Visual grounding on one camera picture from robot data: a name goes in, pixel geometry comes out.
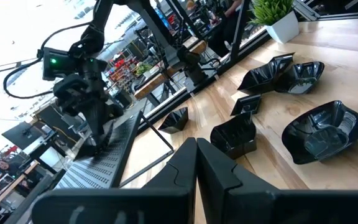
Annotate black folded angular bowl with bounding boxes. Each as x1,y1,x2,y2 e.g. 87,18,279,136
157,106,190,135

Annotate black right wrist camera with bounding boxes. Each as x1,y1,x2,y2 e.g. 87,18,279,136
41,47,82,82

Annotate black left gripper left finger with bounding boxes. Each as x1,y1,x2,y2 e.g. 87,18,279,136
31,136,198,224

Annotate person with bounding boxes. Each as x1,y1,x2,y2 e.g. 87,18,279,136
0,157,22,187
208,0,245,58

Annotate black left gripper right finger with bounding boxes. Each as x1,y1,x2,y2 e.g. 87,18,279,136
196,138,358,224

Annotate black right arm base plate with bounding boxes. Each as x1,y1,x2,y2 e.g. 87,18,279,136
183,70,220,94

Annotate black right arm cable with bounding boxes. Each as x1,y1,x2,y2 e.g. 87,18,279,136
2,21,93,100

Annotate wooden background desk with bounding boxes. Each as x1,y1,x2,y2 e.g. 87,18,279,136
134,39,208,101

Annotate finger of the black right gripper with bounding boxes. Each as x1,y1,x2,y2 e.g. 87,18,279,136
99,105,116,149
85,107,104,149

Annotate black square deep bowl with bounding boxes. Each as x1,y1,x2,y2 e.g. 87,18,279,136
209,111,258,161

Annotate black wavy square bowl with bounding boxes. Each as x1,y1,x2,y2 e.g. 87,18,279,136
281,100,358,166

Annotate black computer monitor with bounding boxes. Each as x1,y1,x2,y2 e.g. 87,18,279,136
1,120,45,151

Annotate green plant in white pot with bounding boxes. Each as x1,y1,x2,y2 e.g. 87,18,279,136
249,0,301,44

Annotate large black wavy plate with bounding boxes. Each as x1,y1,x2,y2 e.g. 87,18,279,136
237,52,295,95

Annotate small green background plant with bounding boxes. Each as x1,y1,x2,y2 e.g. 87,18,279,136
134,61,154,77

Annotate small black square plate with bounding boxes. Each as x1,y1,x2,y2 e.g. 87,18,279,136
229,93,262,117

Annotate black perforated metal shelf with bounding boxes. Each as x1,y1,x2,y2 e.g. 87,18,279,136
54,110,176,190

